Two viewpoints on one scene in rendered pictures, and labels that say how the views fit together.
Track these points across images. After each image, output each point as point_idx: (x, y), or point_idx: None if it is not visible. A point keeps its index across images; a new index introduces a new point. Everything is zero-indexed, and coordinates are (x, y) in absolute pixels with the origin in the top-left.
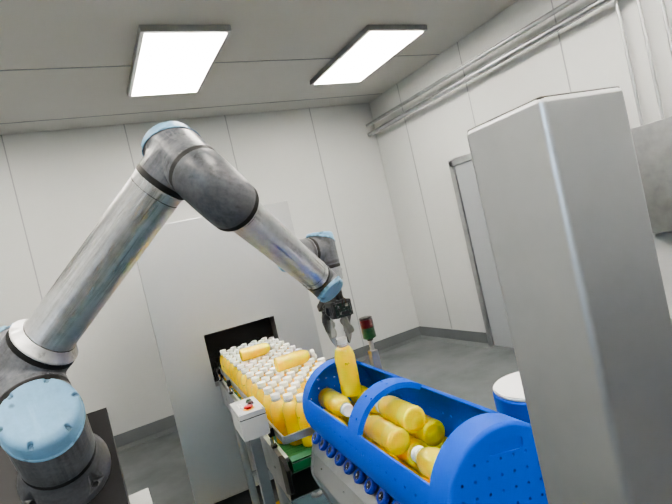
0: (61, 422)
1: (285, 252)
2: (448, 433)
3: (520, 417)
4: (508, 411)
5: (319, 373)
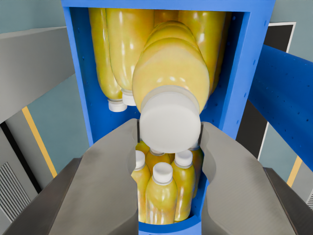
0: None
1: None
2: (205, 183)
3: (306, 156)
4: (311, 148)
5: (88, 6)
